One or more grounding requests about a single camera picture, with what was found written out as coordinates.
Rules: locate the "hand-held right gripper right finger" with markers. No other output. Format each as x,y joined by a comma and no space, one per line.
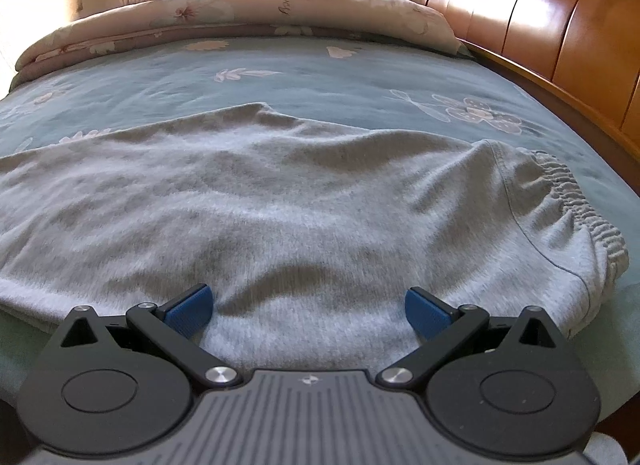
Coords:
425,311

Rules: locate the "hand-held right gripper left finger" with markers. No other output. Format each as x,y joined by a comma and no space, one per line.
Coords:
191,308

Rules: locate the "grey sweatpants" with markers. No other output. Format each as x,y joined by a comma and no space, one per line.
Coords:
300,205

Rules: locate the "person's grey trouser leg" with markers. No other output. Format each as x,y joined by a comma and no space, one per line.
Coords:
605,459

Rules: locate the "teal floral bed sheet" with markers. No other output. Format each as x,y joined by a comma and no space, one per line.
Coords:
325,80

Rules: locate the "pink floral folded quilt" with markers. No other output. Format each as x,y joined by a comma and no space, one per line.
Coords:
225,15

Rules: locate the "wooden headboard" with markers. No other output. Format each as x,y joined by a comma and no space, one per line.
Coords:
550,10

